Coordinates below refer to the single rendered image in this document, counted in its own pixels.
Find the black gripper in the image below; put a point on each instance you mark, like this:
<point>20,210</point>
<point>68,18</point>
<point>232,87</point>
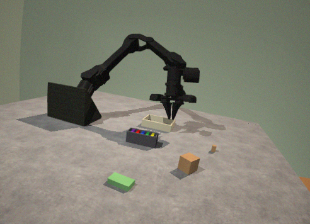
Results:
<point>173,90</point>

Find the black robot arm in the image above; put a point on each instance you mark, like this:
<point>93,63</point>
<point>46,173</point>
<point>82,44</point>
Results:
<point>97,76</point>

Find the green rectangular block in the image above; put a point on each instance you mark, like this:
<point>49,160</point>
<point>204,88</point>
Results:
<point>121,181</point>

